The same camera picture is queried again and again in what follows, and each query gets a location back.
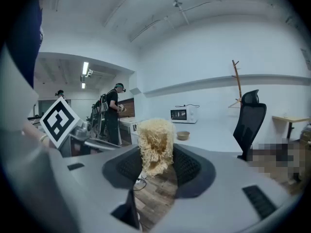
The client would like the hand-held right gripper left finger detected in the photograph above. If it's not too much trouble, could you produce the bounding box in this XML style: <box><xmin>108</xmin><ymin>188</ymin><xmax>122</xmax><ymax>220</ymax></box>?
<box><xmin>50</xmin><ymin>146</ymin><xmax>144</xmax><ymax>233</ymax></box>

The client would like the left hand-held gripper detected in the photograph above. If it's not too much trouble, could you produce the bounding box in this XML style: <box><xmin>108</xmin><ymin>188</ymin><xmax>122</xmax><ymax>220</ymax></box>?
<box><xmin>39</xmin><ymin>97</ymin><xmax>122</xmax><ymax>158</ymax></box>

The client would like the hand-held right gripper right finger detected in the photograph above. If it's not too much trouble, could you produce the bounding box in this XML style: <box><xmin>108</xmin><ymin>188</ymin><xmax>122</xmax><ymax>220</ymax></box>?
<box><xmin>150</xmin><ymin>143</ymin><xmax>294</xmax><ymax>233</ymax></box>

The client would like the beige fibrous loofah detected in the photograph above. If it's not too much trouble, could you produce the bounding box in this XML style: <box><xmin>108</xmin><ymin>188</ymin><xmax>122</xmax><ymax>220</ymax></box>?
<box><xmin>136</xmin><ymin>117</ymin><xmax>176</xmax><ymax>178</ymax></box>

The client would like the person's left forearm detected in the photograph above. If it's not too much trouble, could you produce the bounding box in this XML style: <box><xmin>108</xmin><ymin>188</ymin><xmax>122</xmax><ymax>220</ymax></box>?
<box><xmin>22</xmin><ymin>120</ymin><xmax>58</xmax><ymax>150</ymax></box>

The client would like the white side table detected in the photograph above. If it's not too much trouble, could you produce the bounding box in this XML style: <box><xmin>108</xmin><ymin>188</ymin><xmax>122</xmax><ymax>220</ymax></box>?
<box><xmin>118</xmin><ymin>117</ymin><xmax>144</xmax><ymax>146</ymax></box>

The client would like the black mesh office chair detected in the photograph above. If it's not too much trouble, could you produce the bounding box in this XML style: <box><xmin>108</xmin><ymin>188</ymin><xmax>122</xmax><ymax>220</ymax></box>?
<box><xmin>233</xmin><ymin>89</ymin><xmax>267</xmax><ymax>162</ymax></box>

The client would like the white microwave oven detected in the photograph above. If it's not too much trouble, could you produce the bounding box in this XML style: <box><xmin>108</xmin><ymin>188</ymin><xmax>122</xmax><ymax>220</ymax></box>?
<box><xmin>170</xmin><ymin>105</ymin><xmax>199</xmax><ymax>124</ymax></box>

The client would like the wooden clothes hanger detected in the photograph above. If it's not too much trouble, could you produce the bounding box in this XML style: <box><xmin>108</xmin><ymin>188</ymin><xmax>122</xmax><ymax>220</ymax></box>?
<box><xmin>227</xmin><ymin>98</ymin><xmax>242</xmax><ymax>109</ymax></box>

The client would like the light wooden side table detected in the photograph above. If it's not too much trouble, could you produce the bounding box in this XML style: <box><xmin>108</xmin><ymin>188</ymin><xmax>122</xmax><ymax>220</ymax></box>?
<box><xmin>272</xmin><ymin>116</ymin><xmax>311</xmax><ymax>139</ymax></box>

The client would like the wooden coat rack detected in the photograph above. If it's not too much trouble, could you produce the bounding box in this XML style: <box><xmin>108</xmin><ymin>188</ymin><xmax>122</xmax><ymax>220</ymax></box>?
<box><xmin>231</xmin><ymin>60</ymin><xmax>243</xmax><ymax>102</ymax></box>

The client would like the person's dark shirt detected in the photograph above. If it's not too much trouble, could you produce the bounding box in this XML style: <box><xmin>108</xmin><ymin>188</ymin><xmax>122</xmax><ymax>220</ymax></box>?
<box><xmin>5</xmin><ymin>0</ymin><xmax>44</xmax><ymax>89</ymax></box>

